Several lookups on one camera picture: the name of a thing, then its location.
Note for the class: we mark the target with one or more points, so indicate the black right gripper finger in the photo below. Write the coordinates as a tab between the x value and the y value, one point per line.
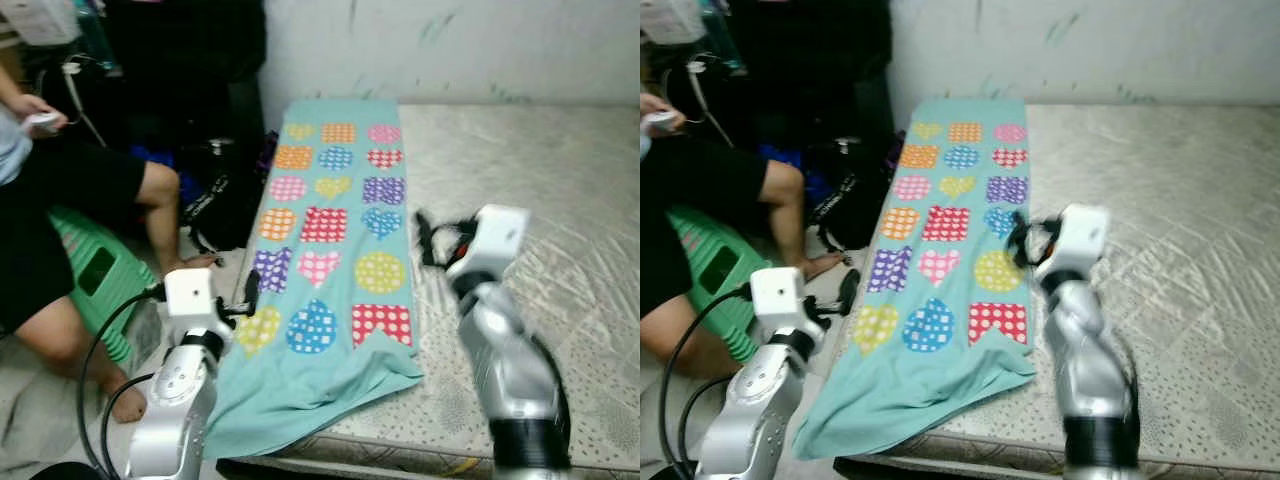
1017	240
425	240

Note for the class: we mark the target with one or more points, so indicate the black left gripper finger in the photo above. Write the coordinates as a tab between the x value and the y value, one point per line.
849	290
253	290

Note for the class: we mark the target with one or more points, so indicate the teal blanket with dotted patches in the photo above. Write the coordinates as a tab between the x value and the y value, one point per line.
930	380
320	380

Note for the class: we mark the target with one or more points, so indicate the white handheld controller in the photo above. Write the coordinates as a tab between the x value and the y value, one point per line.
42	124
662	122

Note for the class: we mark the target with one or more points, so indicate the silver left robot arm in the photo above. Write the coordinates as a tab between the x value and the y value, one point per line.
175	420
755	420

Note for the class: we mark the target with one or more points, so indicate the person left hand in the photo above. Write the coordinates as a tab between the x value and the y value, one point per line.
655	108
25	108

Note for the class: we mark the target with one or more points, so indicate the black bag white lettering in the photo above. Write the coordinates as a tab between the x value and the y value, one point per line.
225	195
855	195

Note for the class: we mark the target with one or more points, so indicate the grey quilted mattress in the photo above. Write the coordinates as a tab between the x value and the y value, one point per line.
550	200
1180	200

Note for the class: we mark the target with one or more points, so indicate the green plastic stool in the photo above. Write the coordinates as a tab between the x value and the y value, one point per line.
725	265
100	270

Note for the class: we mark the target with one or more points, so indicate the person black shorts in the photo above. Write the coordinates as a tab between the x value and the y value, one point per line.
700	200
60	200

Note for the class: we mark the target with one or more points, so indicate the black mesh chair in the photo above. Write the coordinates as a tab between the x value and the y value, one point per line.
190	60
820	60

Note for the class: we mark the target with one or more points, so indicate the person torso light blue shirt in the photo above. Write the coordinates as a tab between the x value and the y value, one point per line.
10	150

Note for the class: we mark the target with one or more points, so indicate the green bottle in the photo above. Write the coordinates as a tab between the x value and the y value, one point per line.
95	40
722	40

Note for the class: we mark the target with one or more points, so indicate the white plastic basket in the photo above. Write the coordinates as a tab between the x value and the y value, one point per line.
45	20
675	20

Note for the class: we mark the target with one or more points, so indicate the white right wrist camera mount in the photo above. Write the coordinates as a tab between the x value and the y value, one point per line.
1080	238
495	238

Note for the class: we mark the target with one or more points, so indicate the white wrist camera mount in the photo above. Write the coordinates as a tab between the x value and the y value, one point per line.
1080	238
778	298
495	238
190	298

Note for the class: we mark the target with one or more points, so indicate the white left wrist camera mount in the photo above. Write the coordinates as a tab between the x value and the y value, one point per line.
190	298
778	298

